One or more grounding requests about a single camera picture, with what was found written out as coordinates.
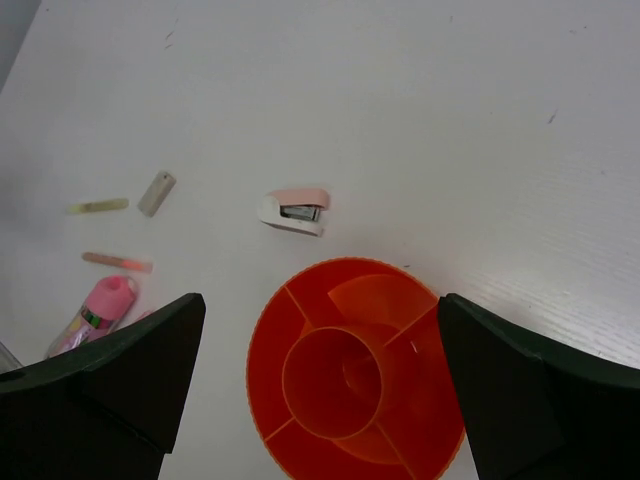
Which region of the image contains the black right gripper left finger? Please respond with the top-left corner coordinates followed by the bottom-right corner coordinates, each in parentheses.
top-left (1, 293), bottom-right (206, 479)

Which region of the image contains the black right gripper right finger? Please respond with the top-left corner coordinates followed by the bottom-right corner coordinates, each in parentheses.
top-left (437, 294), bottom-right (639, 479)

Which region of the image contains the pink capped clear tube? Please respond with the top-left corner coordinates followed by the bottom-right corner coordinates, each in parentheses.
top-left (45, 275), bottom-right (139, 359)

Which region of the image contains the orange highlighter pen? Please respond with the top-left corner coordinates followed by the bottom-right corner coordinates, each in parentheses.
top-left (81, 252), bottom-right (153, 273)

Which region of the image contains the beige eraser block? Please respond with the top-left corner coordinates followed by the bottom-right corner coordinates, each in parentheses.
top-left (137, 171), bottom-right (176, 218)

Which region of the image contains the orange round desk organizer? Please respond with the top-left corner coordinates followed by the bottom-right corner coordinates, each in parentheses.
top-left (246, 257), bottom-right (465, 479)

